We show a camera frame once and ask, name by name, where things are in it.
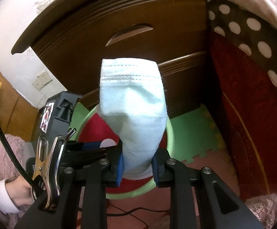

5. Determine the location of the white face mask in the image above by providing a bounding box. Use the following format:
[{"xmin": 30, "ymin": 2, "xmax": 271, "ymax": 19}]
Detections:
[{"xmin": 97, "ymin": 58, "xmax": 168, "ymax": 172}]

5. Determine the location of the pink sleeve forearm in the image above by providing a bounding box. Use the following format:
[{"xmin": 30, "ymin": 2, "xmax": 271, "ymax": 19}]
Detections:
[{"xmin": 0, "ymin": 179, "xmax": 20, "ymax": 228}]

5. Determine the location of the person left hand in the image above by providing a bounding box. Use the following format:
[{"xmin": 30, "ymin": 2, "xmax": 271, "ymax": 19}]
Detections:
[{"xmin": 5, "ymin": 176, "xmax": 34, "ymax": 207}]

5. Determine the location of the red bin with green rim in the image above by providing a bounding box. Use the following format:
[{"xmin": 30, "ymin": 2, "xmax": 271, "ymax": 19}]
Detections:
[{"xmin": 75, "ymin": 104, "xmax": 176, "ymax": 201}]

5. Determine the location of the green foam floor mat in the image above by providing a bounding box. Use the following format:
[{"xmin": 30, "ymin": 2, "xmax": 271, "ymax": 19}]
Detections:
[{"xmin": 78, "ymin": 106, "xmax": 229, "ymax": 172}]

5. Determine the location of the red bed skirt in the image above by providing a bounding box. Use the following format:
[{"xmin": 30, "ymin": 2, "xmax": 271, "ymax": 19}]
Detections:
[{"xmin": 211, "ymin": 35, "xmax": 277, "ymax": 200}]

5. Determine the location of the dark wooden nightstand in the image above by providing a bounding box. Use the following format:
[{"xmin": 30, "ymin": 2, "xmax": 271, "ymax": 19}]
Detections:
[{"xmin": 11, "ymin": 0, "xmax": 208, "ymax": 118}]

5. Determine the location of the brown polka dot bedsheet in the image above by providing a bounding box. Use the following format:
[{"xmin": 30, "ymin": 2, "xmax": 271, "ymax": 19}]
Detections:
[{"xmin": 208, "ymin": 0, "xmax": 277, "ymax": 89}]

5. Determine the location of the black cable on floor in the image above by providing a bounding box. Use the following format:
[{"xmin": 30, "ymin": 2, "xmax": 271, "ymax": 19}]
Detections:
[{"xmin": 105, "ymin": 199, "xmax": 173, "ymax": 228}]

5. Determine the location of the white wall socket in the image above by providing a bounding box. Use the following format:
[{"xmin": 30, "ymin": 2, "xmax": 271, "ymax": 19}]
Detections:
[{"xmin": 32, "ymin": 71, "xmax": 52, "ymax": 91}]

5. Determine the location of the black camera cable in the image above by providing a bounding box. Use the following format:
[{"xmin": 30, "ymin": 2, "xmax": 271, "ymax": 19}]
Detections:
[{"xmin": 0, "ymin": 102, "xmax": 38, "ymax": 189}]

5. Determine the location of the metal spring clamp right camera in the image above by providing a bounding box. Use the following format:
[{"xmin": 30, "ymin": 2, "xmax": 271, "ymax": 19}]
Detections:
[{"xmin": 31, "ymin": 135, "xmax": 66, "ymax": 210}]

